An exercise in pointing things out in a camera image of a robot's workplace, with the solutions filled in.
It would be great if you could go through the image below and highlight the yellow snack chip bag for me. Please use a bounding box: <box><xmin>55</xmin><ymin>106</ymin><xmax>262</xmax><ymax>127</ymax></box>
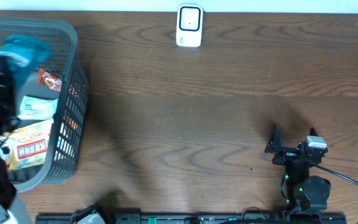
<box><xmin>0</xmin><ymin>119</ymin><xmax>54</xmax><ymax>172</ymax></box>

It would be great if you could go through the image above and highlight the grey plastic mesh basket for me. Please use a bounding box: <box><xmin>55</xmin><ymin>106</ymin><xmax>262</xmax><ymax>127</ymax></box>
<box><xmin>0</xmin><ymin>17</ymin><xmax>89</xmax><ymax>192</ymax></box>

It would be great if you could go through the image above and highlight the blue mouthwash bottle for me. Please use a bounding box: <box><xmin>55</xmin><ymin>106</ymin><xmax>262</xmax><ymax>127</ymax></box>
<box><xmin>0</xmin><ymin>35</ymin><xmax>52</xmax><ymax>90</ymax></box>

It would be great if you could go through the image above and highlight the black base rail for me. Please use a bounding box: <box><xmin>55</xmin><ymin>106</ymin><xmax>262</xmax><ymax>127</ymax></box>
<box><xmin>35</xmin><ymin>212</ymin><xmax>347</xmax><ymax>224</ymax></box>

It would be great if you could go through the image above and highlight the white barcode scanner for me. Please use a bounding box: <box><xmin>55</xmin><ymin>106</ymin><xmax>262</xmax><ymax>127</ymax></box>
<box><xmin>176</xmin><ymin>4</ymin><xmax>204</xmax><ymax>47</ymax></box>

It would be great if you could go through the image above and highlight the orange chocolate bar wrapper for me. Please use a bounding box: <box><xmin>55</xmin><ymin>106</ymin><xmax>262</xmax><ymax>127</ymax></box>
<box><xmin>37</xmin><ymin>69</ymin><xmax>62</xmax><ymax>92</ymax></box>

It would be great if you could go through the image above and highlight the teal wet wipes pack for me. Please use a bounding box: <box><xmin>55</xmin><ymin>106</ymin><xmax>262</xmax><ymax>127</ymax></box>
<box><xmin>18</xmin><ymin>96</ymin><xmax>58</xmax><ymax>121</ymax></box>

